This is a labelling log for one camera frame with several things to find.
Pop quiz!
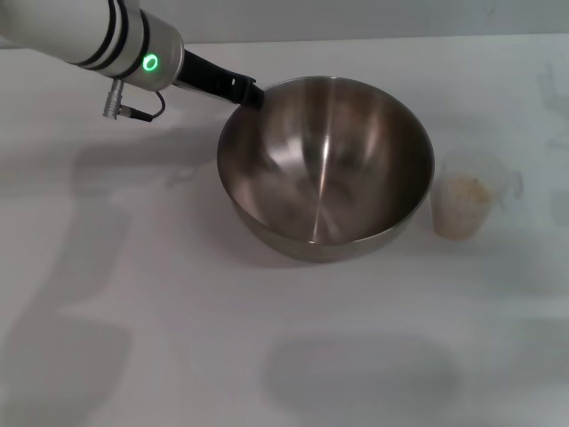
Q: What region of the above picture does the uncooked rice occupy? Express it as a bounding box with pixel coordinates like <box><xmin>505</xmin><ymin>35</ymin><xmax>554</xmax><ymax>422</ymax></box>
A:
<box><xmin>433</xmin><ymin>173</ymin><xmax>495</xmax><ymax>240</ymax></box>

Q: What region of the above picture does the left arm cable with connector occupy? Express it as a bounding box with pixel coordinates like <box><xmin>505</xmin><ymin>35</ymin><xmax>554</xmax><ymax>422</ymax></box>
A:
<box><xmin>101</xmin><ymin>78</ymin><xmax>167</xmax><ymax>122</ymax></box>

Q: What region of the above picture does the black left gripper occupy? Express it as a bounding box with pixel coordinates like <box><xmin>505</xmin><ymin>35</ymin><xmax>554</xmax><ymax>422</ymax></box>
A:
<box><xmin>172</xmin><ymin>48</ymin><xmax>268</xmax><ymax>112</ymax></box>

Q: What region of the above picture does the clear plastic measuring cup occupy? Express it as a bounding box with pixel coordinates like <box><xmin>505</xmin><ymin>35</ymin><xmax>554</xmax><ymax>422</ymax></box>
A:
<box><xmin>429</xmin><ymin>149</ymin><xmax>524</xmax><ymax>241</ymax></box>

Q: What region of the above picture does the stainless steel mixing bowl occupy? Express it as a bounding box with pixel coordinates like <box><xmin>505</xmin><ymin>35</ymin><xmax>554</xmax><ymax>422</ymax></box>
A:
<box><xmin>216</xmin><ymin>75</ymin><xmax>436</xmax><ymax>263</ymax></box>

